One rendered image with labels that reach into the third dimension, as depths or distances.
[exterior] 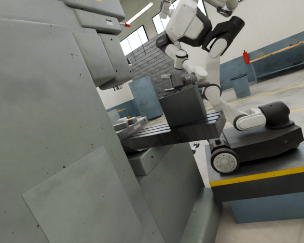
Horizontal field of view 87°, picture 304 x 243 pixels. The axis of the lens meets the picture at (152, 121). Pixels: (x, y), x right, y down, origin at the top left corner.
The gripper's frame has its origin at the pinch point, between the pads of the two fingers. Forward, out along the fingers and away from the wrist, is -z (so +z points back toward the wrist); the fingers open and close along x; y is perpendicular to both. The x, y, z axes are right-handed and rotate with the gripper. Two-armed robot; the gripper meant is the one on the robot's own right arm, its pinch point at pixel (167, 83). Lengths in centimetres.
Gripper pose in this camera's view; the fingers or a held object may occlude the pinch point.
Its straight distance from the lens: 107.8
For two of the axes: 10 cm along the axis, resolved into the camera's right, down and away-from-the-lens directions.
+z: 9.8, -1.3, 1.5
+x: -1.7, -9.4, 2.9
